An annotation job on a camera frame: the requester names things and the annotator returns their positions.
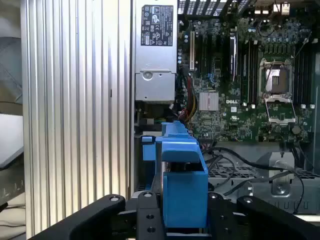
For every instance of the hard disk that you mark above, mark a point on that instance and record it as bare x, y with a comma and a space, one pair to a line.
185, 195

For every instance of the white expansion slot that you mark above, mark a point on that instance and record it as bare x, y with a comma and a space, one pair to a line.
192, 50

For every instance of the thin metal locking lever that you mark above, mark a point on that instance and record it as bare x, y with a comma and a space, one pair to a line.
270, 72
302, 45

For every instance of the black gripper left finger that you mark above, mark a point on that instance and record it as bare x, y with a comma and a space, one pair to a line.
95, 220

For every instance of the black RAM slot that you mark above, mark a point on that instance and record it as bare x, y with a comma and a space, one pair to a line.
311, 80
244, 75
306, 80
248, 75
256, 82
301, 80
253, 75
296, 80

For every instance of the metal socket cover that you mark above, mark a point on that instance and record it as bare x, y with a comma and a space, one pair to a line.
281, 121

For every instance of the green motherboard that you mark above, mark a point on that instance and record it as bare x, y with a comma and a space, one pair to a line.
225, 120

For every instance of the grey curved room object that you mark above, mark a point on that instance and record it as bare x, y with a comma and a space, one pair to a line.
10, 75

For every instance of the metal disk bay cage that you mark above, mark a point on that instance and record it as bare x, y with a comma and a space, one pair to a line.
282, 190

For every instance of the pale flat panel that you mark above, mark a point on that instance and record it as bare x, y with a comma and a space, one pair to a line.
10, 140

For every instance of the silver chipset heatsink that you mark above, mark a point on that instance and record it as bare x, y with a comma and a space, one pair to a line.
208, 101

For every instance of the silver power supply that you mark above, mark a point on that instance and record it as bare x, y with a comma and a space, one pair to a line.
155, 62

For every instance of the dark grey PC case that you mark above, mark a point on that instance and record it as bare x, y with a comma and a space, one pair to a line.
257, 151

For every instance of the CPU socket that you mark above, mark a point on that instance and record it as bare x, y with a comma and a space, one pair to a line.
276, 80

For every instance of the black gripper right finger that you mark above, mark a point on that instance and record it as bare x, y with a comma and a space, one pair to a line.
265, 222

